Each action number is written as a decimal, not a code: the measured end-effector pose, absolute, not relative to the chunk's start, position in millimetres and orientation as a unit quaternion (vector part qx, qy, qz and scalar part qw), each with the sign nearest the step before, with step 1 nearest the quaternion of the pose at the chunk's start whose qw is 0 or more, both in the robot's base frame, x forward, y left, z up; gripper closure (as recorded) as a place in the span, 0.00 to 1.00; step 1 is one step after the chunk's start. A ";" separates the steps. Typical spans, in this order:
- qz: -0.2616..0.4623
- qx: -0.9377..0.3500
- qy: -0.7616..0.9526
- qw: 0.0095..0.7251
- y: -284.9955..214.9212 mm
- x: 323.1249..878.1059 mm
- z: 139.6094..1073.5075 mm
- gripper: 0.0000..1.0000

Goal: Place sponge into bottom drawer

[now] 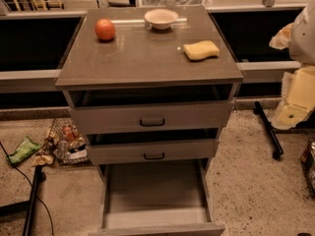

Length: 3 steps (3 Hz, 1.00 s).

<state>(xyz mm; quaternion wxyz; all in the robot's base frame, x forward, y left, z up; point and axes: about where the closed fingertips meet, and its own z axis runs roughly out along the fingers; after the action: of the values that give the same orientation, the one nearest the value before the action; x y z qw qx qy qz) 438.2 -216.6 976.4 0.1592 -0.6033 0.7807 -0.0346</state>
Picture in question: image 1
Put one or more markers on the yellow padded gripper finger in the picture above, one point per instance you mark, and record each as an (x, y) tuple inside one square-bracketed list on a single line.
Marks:
[(298, 98), (281, 40)]

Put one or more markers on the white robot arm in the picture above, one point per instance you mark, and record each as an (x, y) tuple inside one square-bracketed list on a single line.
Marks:
[(302, 38)]

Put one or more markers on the middle grey drawer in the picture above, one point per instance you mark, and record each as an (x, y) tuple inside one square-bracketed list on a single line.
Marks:
[(152, 146)]

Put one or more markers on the white bowl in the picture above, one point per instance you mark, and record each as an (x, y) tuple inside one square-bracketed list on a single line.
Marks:
[(161, 19)]

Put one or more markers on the yellow sponge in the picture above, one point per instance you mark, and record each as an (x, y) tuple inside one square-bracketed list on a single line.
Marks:
[(201, 50)]

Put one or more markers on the bottom grey drawer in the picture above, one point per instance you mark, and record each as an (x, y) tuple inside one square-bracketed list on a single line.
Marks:
[(162, 198)]

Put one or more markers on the black floor stand left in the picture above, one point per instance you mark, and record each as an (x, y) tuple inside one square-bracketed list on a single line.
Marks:
[(28, 206)]

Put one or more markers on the top grey drawer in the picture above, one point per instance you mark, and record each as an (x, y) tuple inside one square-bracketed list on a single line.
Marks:
[(151, 109)]

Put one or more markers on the wire basket right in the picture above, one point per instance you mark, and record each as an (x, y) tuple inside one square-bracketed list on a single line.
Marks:
[(307, 160)]

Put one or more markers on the green snack bag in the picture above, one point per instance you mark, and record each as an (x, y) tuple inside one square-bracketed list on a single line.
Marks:
[(25, 149)]

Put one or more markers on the grey drawer cabinet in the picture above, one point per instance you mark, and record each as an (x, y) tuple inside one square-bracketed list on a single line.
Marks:
[(142, 57)]

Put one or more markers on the orange fruit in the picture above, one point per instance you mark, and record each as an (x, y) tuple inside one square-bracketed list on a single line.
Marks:
[(104, 29)]

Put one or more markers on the grey drawer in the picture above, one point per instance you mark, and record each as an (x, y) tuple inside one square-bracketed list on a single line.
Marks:
[(151, 109), (162, 198), (152, 146)]

